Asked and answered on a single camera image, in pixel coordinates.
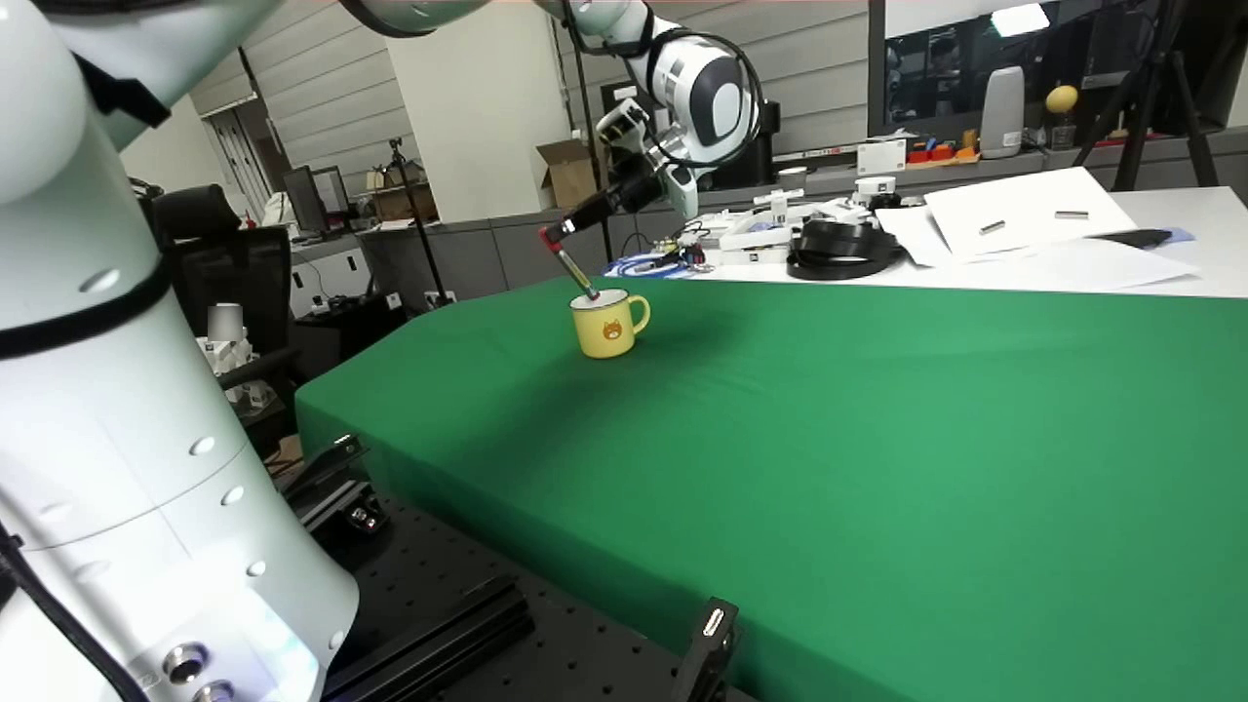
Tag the large white paper sheet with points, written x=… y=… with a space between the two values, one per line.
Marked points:
x=1027 y=207

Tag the green tablecloth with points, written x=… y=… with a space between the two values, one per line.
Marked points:
x=842 y=468

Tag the grey desk partition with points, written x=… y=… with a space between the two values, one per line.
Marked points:
x=493 y=254

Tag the black flat phone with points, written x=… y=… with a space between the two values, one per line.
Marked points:
x=1137 y=239

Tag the black vertical stand pole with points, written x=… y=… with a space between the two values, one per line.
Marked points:
x=587 y=131

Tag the small white box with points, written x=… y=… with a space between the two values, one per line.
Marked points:
x=879 y=159

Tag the small white figurine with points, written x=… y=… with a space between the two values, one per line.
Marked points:
x=229 y=335

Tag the brown cardboard box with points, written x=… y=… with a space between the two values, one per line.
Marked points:
x=568 y=177

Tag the white upright speaker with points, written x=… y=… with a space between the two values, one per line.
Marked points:
x=1002 y=109

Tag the yellow ball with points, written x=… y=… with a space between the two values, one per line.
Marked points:
x=1063 y=99

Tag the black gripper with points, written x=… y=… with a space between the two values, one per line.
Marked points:
x=645 y=194

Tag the black round coiled item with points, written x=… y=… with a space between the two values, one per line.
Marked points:
x=840 y=247

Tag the dark glass window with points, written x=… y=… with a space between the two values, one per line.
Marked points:
x=961 y=59

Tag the black camera tripod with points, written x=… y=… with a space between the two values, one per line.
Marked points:
x=1157 y=91

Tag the black computer box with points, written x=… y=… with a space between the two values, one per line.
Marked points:
x=767 y=140

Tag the black aluminium rail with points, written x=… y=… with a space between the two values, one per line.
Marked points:
x=430 y=645

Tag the yellow mug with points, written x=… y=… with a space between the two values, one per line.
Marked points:
x=603 y=330

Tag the black office chair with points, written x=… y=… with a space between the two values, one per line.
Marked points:
x=236 y=278

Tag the orange small items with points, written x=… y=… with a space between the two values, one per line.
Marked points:
x=942 y=152

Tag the white electronics box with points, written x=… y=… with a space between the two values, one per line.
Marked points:
x=747 y=229

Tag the black optical breadboard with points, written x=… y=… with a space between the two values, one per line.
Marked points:
x=569 y=650

